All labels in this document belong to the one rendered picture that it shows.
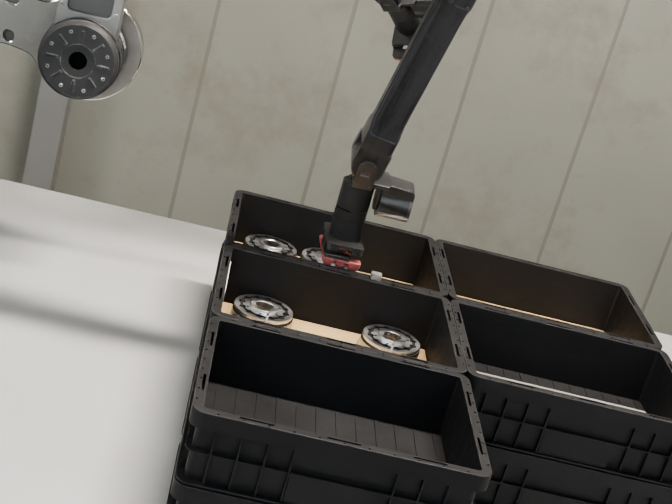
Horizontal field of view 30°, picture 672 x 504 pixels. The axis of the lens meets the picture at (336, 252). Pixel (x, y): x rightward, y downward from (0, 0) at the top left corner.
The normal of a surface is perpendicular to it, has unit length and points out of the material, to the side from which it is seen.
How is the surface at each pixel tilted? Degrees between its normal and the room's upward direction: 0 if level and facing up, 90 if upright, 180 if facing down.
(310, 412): 0
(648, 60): 90
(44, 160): 90
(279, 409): 0
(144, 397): 0
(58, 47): 90
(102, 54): 90
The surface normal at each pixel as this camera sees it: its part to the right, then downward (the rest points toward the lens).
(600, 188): 0.04, 0.36
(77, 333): 0.25, -0.90
